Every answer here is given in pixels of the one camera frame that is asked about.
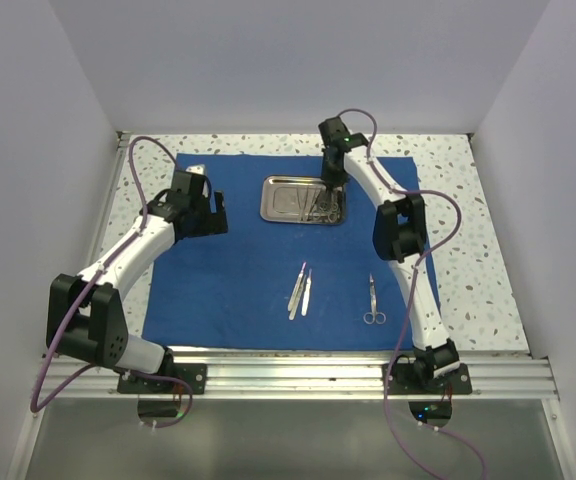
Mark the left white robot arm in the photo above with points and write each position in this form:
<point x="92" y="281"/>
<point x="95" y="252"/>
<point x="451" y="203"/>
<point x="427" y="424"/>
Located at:
<point x="86" y="319"/>

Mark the white handled scalpel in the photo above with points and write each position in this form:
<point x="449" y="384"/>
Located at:
<point x="306" y="294"/>

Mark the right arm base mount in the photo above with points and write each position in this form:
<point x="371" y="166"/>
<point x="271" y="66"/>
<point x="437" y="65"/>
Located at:
<point x="406" y="378"/>

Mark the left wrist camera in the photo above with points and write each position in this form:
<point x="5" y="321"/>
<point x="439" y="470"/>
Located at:
<point x="199" y="169"/>

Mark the steel forceps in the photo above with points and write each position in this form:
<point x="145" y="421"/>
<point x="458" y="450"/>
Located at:
<point x="305" y="203"/>

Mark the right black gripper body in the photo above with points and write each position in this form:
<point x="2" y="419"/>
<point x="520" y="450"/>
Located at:
<point x="332" y="173"/>

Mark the blue surgical cloth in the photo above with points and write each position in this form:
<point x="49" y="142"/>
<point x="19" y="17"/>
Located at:
<point x="232" y="290"/>

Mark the steel scalpel handle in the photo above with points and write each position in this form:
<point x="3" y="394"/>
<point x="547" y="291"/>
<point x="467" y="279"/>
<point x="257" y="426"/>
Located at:
<point x="295" y="295"/>

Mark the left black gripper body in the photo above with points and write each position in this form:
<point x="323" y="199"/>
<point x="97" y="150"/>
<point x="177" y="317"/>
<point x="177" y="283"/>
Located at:
<point x="199" y="208"/>

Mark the steel instrument tray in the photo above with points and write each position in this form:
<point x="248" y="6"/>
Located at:
<point x="281" y="197"/>

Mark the steel tweezers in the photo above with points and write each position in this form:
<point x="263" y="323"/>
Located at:
<point x="313" y="205"/>

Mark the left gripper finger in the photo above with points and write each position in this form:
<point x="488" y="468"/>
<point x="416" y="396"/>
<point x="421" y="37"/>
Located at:
<point x="219" y="202"/>
<point x="214" y="224"/>

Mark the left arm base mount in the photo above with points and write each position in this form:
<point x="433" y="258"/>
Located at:
<point x="176" y="378"/>

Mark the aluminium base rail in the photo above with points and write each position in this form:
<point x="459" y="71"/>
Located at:
<point x="270" y="375"/>

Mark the steel surgical scissors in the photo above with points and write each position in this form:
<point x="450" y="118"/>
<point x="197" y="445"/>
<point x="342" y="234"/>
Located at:
<point x="373" y="315"/>

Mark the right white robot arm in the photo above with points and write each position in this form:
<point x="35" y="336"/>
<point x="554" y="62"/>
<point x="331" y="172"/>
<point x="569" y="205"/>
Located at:
<point x="399" y="238"/>

